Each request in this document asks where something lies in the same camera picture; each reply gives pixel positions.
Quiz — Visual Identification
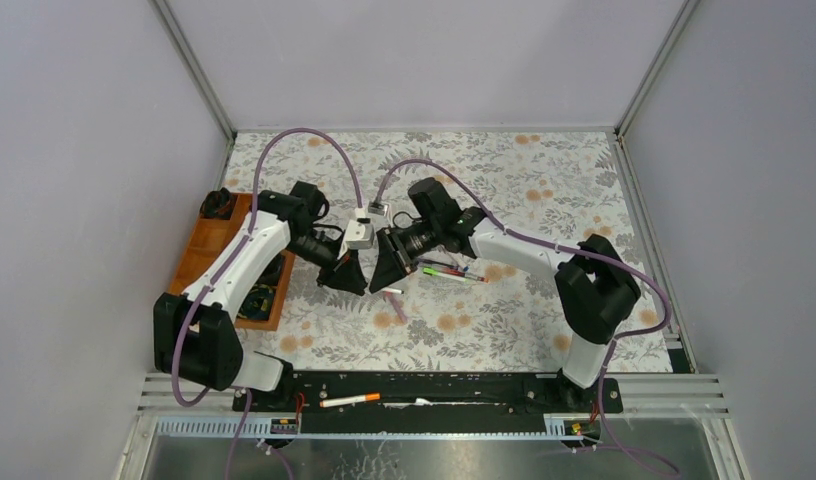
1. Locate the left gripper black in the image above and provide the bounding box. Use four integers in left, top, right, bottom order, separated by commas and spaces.
283, 230, 367, 297

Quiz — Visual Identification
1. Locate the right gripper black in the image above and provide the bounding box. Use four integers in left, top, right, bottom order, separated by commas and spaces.
370, 218, 441, 294

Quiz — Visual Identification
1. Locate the translucent pink pen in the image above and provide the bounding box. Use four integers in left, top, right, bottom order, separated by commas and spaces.
384, 292, 408, 325

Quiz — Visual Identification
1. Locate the orange cap white marker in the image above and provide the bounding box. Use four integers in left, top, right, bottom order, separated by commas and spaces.
319, 392, 381, 408

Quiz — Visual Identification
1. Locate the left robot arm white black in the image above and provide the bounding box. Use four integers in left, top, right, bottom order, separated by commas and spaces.
153, 182, 373, 411

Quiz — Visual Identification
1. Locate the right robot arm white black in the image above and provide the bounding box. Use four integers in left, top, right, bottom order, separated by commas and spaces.
369, 177, 641, 412

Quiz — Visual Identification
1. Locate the houndstooth pattern pen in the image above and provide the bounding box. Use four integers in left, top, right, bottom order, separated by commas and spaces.
419, 259, 461, 271

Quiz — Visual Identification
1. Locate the black tape roll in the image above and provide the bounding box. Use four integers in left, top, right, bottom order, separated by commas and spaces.
238, 284, 276, 321

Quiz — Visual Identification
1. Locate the wooden compartment tray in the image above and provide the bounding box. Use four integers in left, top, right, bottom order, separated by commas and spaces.
167, 193, 296, 332

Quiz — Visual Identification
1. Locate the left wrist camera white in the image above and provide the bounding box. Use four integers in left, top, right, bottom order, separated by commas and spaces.
342, 207, 375, 250

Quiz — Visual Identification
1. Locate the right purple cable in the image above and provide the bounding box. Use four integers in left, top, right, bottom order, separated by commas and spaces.
374, 158, 681, 480

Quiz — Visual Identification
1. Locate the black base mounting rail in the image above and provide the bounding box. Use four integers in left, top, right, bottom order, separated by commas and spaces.
250, 370, 624, 434

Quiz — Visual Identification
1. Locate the black cable bundle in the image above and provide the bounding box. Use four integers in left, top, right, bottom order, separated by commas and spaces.
199, 188, 237, 220

